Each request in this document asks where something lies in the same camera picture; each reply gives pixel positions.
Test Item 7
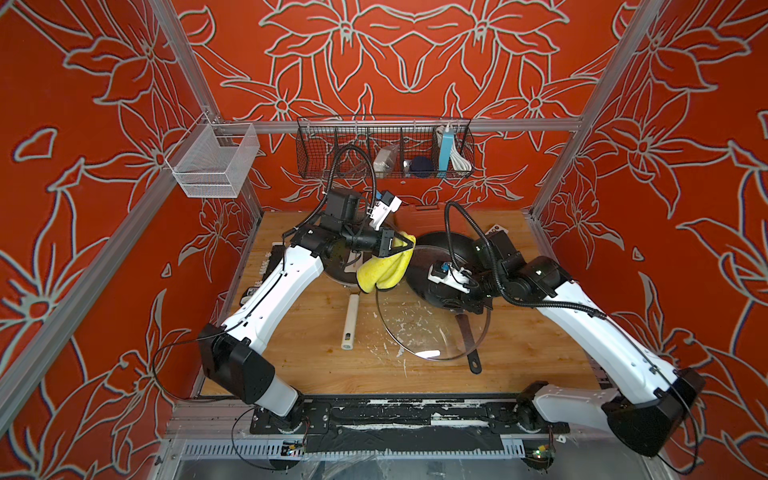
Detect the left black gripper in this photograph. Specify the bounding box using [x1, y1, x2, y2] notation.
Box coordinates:
[342, 225, 415, 261]

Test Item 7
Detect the yellow microfiber cloth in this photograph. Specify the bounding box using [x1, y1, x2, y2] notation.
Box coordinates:
[357, 249, 414, 293]

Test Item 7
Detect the glass lid with black handle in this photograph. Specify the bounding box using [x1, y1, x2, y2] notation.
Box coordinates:
[376, 245, 491, 362]

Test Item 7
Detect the glass lid with white handle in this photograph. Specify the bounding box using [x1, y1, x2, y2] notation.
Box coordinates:
[320, 220, 395, 286]

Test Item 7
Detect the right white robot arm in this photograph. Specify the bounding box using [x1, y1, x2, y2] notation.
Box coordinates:
[428, 201, 705, 458]

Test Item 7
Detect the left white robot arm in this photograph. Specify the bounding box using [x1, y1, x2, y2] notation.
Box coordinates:
[198, 186, 416, 426]

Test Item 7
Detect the black frying pan with lid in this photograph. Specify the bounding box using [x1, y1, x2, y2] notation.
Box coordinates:
[416, 232, 492, 375]

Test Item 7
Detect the red plastic tool case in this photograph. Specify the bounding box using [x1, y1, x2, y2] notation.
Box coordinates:
[394, 204, 445, 237]

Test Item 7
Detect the white box with dots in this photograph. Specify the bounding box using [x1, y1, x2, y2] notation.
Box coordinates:
[486, 224, 509, 235]

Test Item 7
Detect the dark blue round object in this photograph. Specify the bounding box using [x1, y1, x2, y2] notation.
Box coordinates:
[409, 156, 434, 179]

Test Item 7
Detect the white packet in basket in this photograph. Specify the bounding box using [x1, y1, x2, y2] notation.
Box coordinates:
[373, 145, 400, 179]

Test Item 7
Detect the blue white bottle in basket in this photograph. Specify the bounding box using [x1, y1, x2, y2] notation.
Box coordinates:
[436, 125, 454, 178]

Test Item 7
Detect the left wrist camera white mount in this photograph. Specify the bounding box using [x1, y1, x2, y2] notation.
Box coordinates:
[368, 191, 402, 231]

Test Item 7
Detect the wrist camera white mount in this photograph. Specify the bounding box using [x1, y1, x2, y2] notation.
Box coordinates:
[427, 261, 475, 294]
[368, 191, 402, 231]

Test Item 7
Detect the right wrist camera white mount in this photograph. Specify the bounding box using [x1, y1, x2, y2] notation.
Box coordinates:
[427, 261, 475, 294]

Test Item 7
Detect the white cable in basket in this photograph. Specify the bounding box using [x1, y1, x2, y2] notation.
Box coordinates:
[451, 140, 474, 176]

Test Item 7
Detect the black wire wall basket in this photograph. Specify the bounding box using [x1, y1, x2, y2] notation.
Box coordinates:
[296, 114, 476, 180]

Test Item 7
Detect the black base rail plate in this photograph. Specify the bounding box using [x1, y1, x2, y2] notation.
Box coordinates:
[249, 393, 570, 454]

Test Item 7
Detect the clear plastic wall bin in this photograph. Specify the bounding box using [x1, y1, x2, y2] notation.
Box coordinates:
[167, 124, 260, 199]

